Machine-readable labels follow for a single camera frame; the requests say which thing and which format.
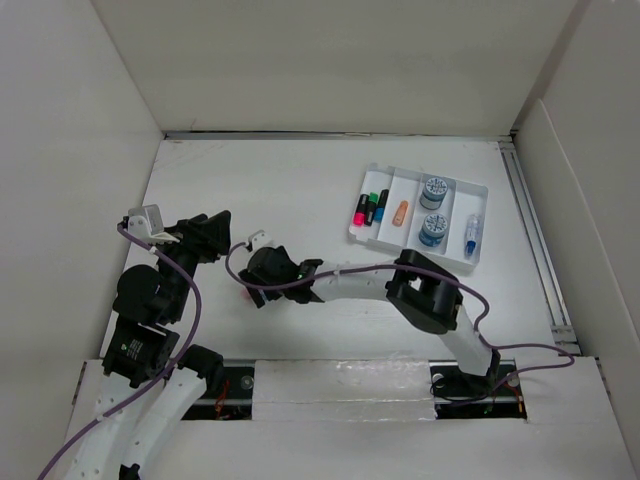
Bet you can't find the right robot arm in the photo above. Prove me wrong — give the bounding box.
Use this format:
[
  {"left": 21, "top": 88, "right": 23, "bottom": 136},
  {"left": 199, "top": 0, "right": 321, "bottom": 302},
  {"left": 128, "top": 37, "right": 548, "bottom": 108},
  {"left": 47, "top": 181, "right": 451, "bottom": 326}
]
[{"left": 234, "top": 246, "right": 500, "bottom": 397}]

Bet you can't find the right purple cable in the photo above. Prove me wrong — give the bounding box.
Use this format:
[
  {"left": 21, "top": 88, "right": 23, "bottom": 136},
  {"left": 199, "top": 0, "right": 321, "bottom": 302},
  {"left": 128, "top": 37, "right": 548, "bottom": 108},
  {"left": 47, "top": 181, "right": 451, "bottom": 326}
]
[{"left": 225, "top": 242, "right": 576, "bottom": 406}]

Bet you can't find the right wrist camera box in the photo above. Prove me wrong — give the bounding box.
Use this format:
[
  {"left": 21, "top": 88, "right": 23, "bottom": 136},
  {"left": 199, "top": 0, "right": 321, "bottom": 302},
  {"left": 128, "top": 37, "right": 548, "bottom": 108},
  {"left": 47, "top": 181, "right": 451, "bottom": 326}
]
[{"left": 246, "top": 230, "right": 273, "bottom": 252}]

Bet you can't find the blue cap black highlighter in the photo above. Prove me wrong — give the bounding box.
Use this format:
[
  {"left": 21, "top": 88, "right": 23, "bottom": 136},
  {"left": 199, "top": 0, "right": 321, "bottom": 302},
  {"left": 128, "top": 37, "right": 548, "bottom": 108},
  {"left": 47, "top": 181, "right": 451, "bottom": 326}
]
[{"left": 373, "top": 189, "right": 389, "bottom": 223}]

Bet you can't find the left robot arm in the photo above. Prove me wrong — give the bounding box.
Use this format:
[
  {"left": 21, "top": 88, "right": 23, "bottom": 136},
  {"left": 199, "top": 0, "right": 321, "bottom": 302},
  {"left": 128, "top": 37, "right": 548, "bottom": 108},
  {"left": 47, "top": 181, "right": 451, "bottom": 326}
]
[{"left": 65, "top": 205, "right": 231, "bottom": 479}]

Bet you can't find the white foam block front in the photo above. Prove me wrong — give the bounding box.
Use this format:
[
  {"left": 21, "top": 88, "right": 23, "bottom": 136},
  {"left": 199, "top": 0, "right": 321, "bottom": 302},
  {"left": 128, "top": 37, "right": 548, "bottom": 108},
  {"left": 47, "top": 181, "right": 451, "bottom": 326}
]
[{"left": 252, "top": 359, "right": 436, "bottom": 423}]

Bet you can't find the purple cable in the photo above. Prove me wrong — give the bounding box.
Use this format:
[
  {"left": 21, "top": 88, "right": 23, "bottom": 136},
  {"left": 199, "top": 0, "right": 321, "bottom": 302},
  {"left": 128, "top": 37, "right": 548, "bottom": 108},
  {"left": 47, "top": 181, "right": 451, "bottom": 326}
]
[
  {"left": 225, "top": 242, "right": 576, "bottom": 406},
  {"left": 37, "top": 222, "right": 202, "bottom": 480}
]

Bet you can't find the blue slime jar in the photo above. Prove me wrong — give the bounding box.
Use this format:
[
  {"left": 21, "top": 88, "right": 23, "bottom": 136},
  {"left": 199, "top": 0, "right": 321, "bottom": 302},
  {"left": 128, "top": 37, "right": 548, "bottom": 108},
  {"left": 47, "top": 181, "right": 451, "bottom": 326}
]
[
  {"left": 418, "top": 213, "right": 449, "bottom": 247},
  {"left": 419, "top": 176, "right": 449, "bottom": 210}
]

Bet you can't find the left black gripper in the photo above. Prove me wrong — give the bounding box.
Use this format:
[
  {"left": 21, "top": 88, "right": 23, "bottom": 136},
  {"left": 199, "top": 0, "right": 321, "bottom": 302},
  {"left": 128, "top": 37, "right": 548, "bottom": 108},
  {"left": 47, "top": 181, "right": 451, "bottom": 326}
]
[{"left": 154, "top": 208, "right": 230, "bottom": 319}]

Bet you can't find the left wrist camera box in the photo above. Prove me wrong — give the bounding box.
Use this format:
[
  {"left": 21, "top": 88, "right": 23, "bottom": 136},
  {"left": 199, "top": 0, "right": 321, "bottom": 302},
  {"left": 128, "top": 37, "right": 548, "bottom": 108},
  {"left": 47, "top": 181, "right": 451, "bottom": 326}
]
[{"left": 124, "top": 204, "right": 165, "bottom": 245}]

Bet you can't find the metal rail right edge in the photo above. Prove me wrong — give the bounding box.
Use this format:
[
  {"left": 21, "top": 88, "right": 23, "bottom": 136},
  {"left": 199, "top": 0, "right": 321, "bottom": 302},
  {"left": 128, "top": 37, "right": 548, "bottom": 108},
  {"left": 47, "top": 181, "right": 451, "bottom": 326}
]
[{"left": 499, "top": 141, "right": 582, "bottom": 356}]

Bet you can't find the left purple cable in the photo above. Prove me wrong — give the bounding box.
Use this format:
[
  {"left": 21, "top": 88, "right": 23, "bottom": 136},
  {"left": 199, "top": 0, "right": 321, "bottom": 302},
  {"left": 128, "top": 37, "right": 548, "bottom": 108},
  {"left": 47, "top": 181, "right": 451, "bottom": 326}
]
[{"left": 37, "top": 222, "right": 202, "bottom": 480}]

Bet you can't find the green cap black highlighter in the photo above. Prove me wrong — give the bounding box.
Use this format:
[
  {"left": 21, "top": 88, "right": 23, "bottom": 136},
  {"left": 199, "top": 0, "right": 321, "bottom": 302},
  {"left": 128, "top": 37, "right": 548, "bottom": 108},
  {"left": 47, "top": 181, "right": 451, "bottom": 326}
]
[{"left": 364, "top": 192, "right": 379, "bottom": 226}]

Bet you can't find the clear glue stick blue cap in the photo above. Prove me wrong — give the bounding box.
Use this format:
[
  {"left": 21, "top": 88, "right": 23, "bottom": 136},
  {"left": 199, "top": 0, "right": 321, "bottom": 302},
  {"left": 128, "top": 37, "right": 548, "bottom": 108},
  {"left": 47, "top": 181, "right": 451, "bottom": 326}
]
[{"left": 465, "top": 215, "right": 481, "bottom": 257}]

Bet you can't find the pink cap black highlighter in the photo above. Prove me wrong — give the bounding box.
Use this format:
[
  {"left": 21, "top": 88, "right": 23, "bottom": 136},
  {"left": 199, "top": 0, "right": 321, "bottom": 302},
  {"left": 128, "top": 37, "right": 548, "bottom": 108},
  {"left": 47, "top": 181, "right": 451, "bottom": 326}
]
[{"left": 352, "top": 194, "right": 369, "bottom": 227}]

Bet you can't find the white divided organizer tray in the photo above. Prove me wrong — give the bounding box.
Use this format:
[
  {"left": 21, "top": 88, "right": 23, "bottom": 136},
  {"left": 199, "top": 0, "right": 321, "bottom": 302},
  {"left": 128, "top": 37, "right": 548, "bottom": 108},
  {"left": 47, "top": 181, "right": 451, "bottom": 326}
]
[{"left": 349, "top": 163, "right": 489, "bottom": 272}]

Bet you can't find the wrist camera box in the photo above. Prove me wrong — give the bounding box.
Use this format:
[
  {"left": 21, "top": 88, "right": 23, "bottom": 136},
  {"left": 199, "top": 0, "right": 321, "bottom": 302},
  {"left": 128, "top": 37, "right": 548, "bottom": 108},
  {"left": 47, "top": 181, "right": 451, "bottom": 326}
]
[
  {"left": 124, "top": 204, "right": 165, "bottom": 245},
  {"left": 246, "top": 230, "right": 273, "bottom": 252}
]

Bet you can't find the orange translucent eraser case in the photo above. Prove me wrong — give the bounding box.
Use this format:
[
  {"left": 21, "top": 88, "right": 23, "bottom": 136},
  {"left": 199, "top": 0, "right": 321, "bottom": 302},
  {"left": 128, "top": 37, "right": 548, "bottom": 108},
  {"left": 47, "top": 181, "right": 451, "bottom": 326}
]
[{"left": 392, "top": 200, "right": 409, "bottom": 227}]

